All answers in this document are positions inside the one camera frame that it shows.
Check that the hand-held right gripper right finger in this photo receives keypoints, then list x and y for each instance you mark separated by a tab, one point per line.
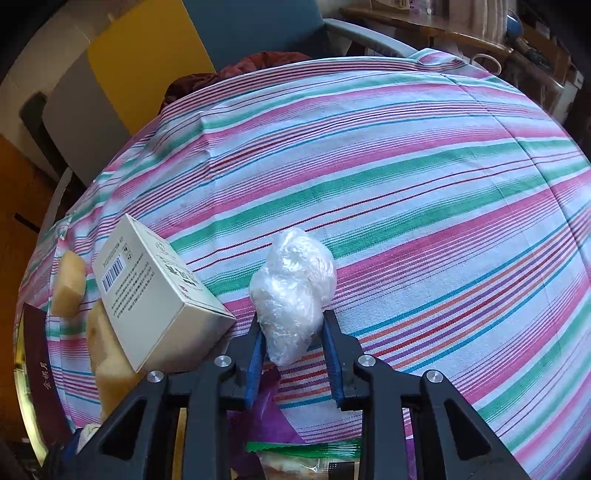
332	364

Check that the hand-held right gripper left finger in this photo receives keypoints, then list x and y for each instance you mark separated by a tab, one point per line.
254	364

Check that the clear plastic white ball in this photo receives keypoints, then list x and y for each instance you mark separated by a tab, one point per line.
291	286

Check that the maroon gift box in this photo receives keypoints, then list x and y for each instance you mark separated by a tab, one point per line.
39	369

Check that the purple wrapped item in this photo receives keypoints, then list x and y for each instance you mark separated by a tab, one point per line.
263	415

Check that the green-edged snack packet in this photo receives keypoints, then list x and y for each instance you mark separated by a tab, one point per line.
295	461

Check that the white cardboard box with barcode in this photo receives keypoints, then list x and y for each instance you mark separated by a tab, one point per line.
147	286

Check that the striped tablecloth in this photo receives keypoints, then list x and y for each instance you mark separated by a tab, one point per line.
369	184

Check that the orange wooden cabinet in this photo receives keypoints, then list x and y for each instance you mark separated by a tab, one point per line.
18	184

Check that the dark red garment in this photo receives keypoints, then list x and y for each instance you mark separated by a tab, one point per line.
258	67

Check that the grey yellow blue chair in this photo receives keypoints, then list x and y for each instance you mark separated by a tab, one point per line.
138	60

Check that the wooden side table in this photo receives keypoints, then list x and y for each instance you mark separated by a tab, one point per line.
415	27

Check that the blue round object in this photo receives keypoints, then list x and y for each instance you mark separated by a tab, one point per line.
513	25

